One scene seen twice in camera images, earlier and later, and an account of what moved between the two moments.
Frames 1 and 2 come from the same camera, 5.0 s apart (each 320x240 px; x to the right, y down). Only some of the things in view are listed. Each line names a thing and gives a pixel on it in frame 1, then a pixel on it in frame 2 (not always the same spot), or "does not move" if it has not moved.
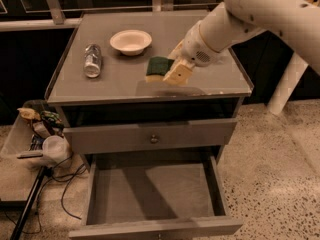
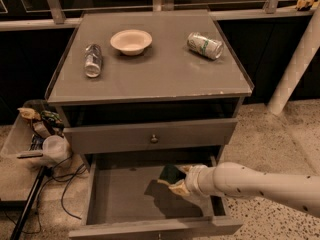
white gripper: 196,49 to 192,181
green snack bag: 52,117 does not move
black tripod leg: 35,189 does not move
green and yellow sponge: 157,68 to 171,174
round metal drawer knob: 154,140 does not move
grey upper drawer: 151,136 does not move
